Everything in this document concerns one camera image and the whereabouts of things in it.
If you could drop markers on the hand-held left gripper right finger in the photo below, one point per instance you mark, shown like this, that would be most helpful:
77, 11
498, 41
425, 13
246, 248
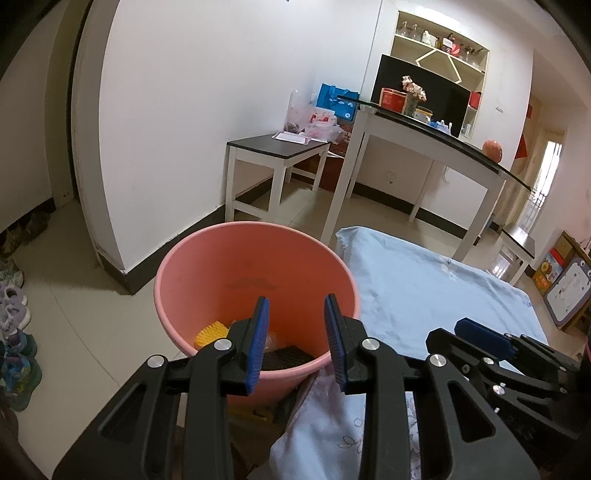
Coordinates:
334, 350

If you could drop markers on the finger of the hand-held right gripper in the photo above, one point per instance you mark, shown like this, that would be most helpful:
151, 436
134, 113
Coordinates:
448, 344
480, 337

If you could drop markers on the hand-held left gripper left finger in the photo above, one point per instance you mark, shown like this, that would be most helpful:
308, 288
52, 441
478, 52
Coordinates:
256, 355

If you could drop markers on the black foam net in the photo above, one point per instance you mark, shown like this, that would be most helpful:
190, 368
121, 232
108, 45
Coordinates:
286, 357

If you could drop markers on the pink plastic bucket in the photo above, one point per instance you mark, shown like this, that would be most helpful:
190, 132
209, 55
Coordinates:
231, 267

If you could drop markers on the light blue tablecloth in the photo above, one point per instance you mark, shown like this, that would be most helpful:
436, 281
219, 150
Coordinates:
415, 286

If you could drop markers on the pink and purple chair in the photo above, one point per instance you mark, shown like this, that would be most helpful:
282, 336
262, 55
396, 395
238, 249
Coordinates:
587, 350

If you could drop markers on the colourful carton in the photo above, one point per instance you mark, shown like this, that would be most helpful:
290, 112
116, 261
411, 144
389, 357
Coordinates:
549, 270

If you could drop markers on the purple framed drawing board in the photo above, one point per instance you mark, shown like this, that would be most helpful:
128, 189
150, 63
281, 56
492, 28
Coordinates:
568, 290

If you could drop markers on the black-topped white stool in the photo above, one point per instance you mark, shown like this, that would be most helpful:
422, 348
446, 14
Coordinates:
519, 240

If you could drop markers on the white door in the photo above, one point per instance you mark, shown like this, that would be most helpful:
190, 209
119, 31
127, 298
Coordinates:
547, 184

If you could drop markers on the orange ball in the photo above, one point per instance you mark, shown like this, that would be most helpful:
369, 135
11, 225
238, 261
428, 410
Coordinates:
493, 150

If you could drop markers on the black-topped white bench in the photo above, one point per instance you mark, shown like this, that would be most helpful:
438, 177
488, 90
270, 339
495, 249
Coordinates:
268, 147

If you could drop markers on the small blue packet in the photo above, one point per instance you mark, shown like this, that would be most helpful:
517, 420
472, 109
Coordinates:
441, 128

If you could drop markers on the dark red box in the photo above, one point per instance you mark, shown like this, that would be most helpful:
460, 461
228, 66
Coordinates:
345, 136

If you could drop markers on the white table with glass top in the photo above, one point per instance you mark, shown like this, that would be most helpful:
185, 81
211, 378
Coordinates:
401, 131

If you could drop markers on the white paper sheet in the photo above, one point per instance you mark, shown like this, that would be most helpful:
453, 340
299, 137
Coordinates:
291, 137

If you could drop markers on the pink plastic bag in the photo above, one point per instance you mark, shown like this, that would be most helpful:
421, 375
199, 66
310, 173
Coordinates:
318, 124

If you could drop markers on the jar with yellow lid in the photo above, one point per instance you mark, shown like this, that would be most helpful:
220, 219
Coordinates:
423, 114

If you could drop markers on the small red shelf box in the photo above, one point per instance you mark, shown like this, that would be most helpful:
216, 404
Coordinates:
475, 99

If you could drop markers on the row of shoes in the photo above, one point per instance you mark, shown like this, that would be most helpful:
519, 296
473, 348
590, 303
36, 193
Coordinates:
18, 378

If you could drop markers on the black television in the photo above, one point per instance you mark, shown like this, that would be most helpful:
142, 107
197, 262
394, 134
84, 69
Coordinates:
443, 92

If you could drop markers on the blue tote bag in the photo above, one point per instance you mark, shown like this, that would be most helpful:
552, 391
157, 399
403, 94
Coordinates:
332, 99

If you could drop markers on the row of glass bottles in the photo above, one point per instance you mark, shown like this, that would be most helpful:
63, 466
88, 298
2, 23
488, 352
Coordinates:
427, 36

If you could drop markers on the red paper wall decoration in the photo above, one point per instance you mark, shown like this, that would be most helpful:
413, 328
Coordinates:
520, 147
531, 111

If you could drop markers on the white wall shelf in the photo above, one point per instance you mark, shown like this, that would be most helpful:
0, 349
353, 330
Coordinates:
475, 78

